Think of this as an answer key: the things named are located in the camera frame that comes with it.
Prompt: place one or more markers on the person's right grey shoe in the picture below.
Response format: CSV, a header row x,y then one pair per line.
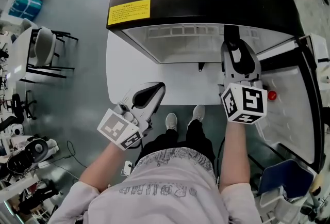
x,y
198,114

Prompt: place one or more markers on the grey chair black legs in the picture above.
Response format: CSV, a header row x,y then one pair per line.
x,y
28,23
43,46

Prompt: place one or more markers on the white power adapter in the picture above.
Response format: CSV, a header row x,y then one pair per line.
x,y
126,168

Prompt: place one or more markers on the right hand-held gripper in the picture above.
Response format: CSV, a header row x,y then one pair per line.
x,y
247,104

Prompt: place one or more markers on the white and black machine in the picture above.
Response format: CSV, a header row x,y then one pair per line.
x,y
28,153

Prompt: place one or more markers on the dark soda bottle red cap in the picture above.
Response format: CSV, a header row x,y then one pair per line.
x,y
272,95

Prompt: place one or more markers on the person's right forearm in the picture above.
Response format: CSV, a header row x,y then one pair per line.
x,y
233,156

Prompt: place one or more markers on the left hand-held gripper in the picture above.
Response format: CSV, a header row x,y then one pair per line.
x,y
116,127

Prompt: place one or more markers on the white box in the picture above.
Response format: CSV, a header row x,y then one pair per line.
x,y
319,47

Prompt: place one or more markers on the person's black trousers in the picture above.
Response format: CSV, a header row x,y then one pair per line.
x,y
196,137

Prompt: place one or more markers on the black office chair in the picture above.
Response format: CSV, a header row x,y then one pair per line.
x,y
18,106

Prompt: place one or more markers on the teal wrapped bundle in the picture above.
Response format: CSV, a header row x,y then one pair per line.
x,y
25,6

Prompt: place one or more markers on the person's white printed shirt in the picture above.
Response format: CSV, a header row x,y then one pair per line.
x,y
159,192

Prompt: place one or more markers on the person's grey shoe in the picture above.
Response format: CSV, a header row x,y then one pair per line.
x,y
198,114
171,121

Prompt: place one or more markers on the person's left forearm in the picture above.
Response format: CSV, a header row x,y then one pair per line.
x,y
108,163

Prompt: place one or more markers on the white table black legs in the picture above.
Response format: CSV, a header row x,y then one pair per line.
x,y
20,55

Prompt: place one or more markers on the person's left grey shoe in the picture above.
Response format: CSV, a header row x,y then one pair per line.
x,y
171,121

